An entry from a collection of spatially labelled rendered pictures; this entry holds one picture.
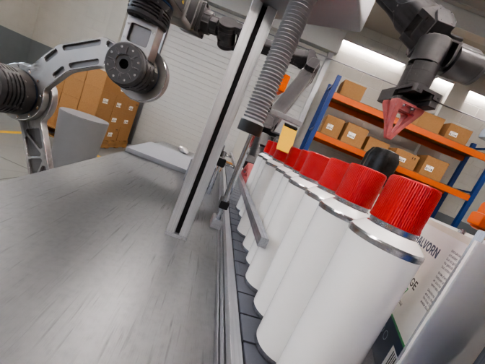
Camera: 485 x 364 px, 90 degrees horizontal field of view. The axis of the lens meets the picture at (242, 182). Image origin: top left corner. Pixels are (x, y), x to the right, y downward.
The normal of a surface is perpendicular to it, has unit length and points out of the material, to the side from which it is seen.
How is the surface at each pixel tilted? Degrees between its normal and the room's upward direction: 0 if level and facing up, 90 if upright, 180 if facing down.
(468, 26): 90
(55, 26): 90
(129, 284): 0
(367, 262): 90
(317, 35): 90
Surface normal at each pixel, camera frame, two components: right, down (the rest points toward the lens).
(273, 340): -0.54, -0.07
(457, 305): 0.26, 0.29
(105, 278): 0.39, -0.91
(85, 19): -0.10, 0.15
